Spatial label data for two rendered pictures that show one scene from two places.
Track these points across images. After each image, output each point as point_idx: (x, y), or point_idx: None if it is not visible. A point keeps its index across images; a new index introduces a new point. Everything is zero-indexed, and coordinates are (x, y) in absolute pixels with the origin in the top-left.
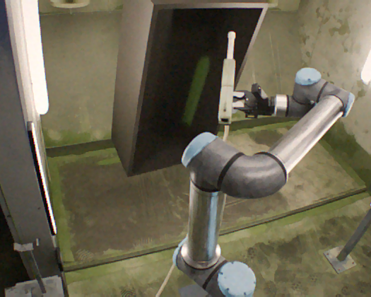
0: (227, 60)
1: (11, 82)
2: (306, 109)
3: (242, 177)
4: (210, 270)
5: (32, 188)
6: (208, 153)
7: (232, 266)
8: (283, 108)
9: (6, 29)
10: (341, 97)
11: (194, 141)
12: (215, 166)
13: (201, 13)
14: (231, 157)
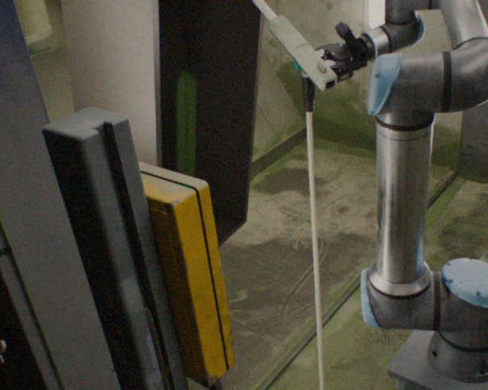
0: (276, 19)
1: (39, 117)
2: (413, 30)
3: (473, 67)
4: (431, 289)
5: (99, 328)
6: (410, 67)
7: (453, 266)
8: (385, 42)
9: (12, 11)
10: None
11: (381, 65)
12: (431, 75)
13: (164, 0)
14: (442, 55)
